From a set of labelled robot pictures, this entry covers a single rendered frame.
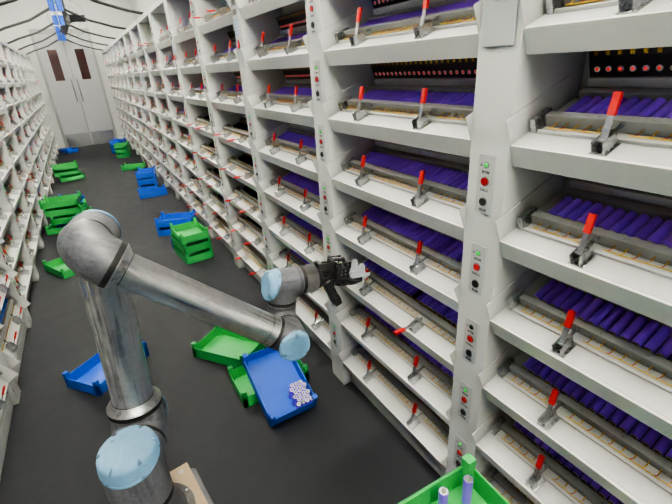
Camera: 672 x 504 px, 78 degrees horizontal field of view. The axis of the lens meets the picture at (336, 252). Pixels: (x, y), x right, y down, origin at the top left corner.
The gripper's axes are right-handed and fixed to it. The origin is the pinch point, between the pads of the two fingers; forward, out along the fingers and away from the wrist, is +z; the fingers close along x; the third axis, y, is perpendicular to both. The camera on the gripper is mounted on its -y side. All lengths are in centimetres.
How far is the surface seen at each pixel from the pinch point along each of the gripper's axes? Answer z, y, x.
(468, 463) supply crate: -23, -8, -70
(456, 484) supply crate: -23, -14, -68
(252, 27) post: -10, 83, 86
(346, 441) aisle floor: -8, -62, -10
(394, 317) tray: -0.1, -7.7, -17.8
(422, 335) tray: 0.5, -7.4, -30.3
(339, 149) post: -4.4, 40.3, 15.9
